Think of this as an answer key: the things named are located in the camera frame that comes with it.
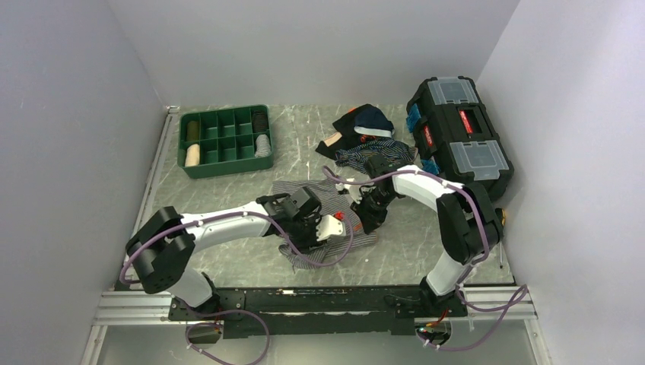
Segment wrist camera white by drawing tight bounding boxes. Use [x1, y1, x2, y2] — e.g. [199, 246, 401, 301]
[335, 183, 362, 204]
[316, 211, 347, 242]

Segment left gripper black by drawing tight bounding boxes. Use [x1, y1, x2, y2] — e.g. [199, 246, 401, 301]
[288, 214, 328, 255]

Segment dark navy underwear white band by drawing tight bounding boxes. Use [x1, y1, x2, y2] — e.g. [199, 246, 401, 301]
[353, 104, 396, 138]

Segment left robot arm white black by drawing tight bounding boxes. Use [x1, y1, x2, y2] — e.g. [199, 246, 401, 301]
[126, 187, 345, 319]

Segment olive rolled underwear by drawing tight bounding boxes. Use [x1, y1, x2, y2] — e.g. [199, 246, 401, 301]
[186, 120, 201, 142]

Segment black rolled underwear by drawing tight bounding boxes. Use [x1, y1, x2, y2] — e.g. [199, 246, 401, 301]
[251, 111, 269, 133]

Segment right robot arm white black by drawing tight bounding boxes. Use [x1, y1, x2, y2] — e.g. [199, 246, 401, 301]
[351, 154, 504, 316]

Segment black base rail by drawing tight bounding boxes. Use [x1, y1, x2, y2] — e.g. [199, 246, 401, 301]
[168, 284, 468, 339]

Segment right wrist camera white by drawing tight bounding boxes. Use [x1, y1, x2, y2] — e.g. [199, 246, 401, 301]
[335, 183, 362, 204]

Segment green divided organizer tray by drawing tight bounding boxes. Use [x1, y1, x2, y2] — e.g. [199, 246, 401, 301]
[176, 104, 275, 179]

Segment grey striped rolled underwear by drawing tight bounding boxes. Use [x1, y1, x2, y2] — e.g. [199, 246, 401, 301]
[254, 134, 272, 158]

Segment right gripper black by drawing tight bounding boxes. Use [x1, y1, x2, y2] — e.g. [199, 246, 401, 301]
[351, 187, 398, 234]

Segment purple cable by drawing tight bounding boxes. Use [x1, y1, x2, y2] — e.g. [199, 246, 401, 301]
[119, 210, 356, 365]
[321, 165, 530, 354]

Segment cream rolled underwear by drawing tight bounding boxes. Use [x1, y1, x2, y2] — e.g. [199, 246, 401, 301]
[184, 143, 201, 167]

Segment aluminium frame rail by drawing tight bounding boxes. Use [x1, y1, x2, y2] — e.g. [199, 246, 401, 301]
[80, 284, 540, 365]

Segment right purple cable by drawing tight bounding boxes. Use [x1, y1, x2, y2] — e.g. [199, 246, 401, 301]
[321, 165, 530, 354]

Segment black underwear tan patch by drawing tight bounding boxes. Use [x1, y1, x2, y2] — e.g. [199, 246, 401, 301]
[316, 104, 371, 160]

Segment grey striped underwear orange trim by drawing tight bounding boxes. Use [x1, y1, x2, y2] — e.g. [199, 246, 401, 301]
[272, 179, 377, 263]

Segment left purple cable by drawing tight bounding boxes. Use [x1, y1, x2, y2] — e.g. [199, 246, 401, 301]
[119, 210, 356, 365]

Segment black toolbox clear lids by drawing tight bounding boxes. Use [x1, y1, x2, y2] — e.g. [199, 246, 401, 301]
[406, 76, 514, 202]

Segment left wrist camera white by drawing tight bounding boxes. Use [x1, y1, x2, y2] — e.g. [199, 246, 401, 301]
[316, 211, 347, 242]

